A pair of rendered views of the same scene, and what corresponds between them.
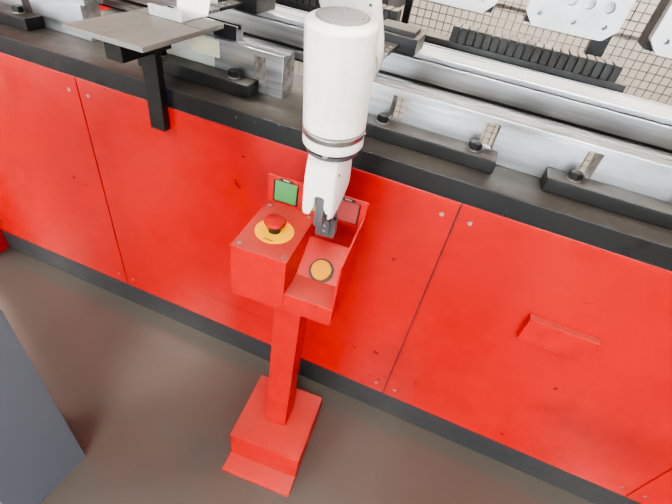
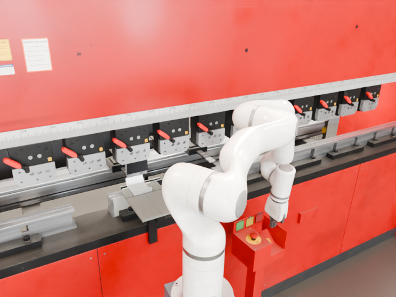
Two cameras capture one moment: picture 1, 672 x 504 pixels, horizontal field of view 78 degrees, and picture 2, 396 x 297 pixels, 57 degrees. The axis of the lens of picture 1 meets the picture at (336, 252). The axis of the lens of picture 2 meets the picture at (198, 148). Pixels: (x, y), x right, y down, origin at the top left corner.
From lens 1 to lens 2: 1.42 m
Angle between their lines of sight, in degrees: 40
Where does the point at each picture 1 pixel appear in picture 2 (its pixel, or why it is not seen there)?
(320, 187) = (285, 210)
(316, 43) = (289, 177)
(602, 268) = (310, 185)
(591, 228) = (304, 177)
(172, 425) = not seen: outside the picture
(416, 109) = not seen: hidden behind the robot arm
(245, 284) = (258, 264)
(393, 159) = (250, 191)
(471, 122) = (255, 165)
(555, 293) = (302, 201)
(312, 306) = (279, 253)
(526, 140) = not seen: hidden behind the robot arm
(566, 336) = (310, 212)
